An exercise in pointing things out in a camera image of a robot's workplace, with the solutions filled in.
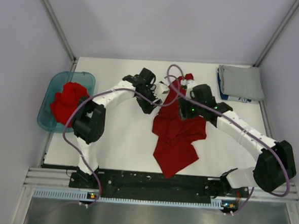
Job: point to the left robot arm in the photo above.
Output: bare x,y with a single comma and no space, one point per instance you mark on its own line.
89,122

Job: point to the dark red t-shirt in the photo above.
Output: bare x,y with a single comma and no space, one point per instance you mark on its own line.
174,150

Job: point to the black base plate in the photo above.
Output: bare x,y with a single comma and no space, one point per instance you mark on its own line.
155,187

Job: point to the folded grey t-shirt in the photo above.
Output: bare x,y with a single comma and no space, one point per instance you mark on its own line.
241,82

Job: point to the bright red t-shirt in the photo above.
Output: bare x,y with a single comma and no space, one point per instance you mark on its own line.
65,102

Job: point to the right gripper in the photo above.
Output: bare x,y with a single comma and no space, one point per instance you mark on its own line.
183,103

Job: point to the folded blue white t-shirt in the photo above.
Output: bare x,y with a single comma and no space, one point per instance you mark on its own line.
229,97

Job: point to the teal plastic bin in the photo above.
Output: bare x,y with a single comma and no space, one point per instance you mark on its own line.
45,117

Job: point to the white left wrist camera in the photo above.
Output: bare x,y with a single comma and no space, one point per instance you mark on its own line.
161,91

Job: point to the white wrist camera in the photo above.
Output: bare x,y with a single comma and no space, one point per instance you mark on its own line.
187,84
161,91

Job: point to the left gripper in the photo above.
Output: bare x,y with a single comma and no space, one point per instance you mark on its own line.
146,106

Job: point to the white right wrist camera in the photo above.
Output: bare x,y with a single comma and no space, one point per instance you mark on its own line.
187,84

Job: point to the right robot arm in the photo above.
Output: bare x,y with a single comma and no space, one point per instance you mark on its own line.
274,161

